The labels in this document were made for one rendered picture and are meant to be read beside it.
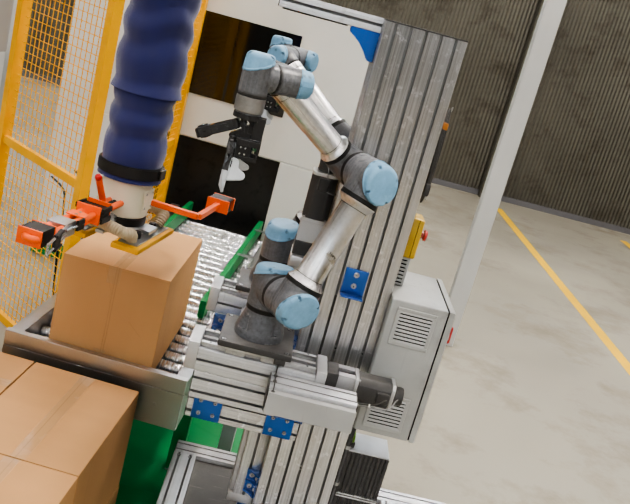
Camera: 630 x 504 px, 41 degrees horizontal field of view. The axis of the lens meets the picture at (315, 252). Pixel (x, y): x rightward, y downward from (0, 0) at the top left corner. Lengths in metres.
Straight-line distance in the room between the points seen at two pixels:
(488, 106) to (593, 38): 1.65
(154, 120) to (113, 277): 0.63
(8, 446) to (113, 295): 0.71
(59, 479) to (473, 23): 10.17
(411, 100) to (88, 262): 1.33
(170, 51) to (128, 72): 0.15
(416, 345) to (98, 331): 1.22
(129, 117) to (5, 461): 1.13
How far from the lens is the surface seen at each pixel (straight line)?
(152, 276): 3.12
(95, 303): 3.21
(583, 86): 12.46
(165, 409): 3.24
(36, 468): 2.69
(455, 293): 5.92
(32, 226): 2.48
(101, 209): 2.74
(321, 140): 2.40
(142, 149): 2.87
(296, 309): 2.36
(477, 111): 12.17
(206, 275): 4.50
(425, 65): 2.55
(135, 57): 2.83
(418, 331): 2.68
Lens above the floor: 2.03
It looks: 16 degrees down
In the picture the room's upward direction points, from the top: 15 degrees clockwise
